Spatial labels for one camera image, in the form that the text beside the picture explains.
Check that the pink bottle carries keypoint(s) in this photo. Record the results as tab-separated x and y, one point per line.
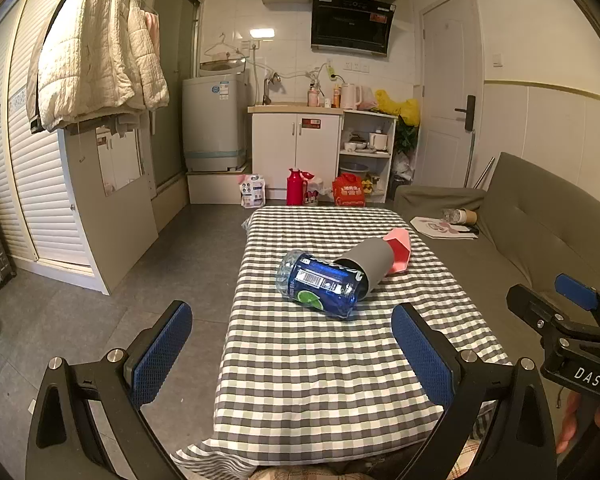
313	97

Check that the red shopping bag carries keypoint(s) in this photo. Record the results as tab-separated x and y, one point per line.
349	192

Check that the green plant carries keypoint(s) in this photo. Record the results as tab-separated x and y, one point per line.
406	137

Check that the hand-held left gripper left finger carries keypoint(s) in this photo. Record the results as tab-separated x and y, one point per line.
162	355

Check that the yellow plastic bag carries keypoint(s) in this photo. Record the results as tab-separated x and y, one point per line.
402	109

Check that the pink garment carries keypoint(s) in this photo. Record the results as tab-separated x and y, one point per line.
153	30

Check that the metal pole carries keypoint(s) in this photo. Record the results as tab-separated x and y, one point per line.
484	172

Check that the grey washing machine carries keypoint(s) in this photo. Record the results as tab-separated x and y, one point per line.
212	120

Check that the blue plastic bottle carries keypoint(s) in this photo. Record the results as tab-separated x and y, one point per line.
325	285

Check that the checkered tablecloth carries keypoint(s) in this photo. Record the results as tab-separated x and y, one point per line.
305	370

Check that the grey cup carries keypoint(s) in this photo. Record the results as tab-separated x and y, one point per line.
375	260

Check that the brown paper cup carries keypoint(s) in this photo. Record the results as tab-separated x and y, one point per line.
466	216

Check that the orange bottle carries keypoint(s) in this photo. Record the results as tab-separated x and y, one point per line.
336	96

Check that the white detergent pouch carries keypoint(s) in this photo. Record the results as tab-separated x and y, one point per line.
252	191

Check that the white pot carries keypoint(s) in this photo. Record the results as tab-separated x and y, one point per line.
378	140

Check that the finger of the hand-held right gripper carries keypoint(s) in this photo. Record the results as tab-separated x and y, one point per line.
527	300
575	291

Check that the grey sofa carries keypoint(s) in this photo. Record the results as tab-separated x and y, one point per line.
520	230

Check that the crumpled clear plastic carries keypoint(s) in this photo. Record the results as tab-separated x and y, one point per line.
449	214

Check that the white quilted jacket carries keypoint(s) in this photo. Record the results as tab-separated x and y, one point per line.
95	50

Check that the person's right hand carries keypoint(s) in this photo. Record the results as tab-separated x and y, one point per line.
567	427

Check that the white light switch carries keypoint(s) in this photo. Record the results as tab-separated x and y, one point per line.
497	60

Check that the white door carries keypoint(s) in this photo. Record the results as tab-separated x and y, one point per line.
447	85

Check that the white sink cabinet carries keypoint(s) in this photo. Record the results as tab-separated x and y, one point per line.
295	150

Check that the white washing machine platform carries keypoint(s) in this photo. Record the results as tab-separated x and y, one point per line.
215	187

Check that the white louvered wardrobe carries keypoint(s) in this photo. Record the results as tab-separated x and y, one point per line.
25	160

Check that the glass sliding door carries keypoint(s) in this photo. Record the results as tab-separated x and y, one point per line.
175	85

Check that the person's plaid clothing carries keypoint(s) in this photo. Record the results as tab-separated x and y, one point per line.
480	452

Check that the black range hood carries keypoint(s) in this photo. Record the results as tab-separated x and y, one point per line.
352	25

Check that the white electric kettle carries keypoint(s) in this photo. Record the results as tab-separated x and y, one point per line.
350	96

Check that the red thermos flask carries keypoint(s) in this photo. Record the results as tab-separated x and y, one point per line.
294	187

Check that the pink faceted container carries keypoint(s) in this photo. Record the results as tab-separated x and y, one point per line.
400	250

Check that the cartoon printed bag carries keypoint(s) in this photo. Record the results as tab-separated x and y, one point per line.
314	192

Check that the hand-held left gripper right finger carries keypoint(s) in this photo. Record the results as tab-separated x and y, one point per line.
422	360

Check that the metal faucet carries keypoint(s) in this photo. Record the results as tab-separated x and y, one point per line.
269	87

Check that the white open shelf unit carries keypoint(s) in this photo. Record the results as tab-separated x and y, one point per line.
391	160

